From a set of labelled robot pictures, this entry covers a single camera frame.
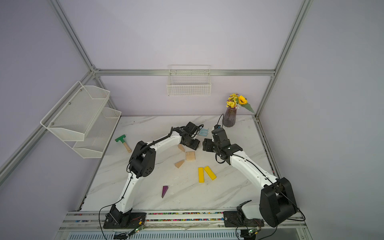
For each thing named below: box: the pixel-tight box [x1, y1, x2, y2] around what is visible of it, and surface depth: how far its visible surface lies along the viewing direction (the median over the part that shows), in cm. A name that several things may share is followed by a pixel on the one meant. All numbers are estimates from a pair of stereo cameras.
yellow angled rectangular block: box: [204, 166, 217, 181], surface depth 92 cm
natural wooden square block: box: [185, 151, 196, 161], surface depth 99 cm
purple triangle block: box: [161, 185, 169, 198], surface depth 83 cm
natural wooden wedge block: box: [174, 159, 185, 169], surface depth 95 cm
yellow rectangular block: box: [197, 167, 205, 184], surface depth 90 cm
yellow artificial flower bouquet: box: [226, 93, 255, 114], surface depth 97 cm
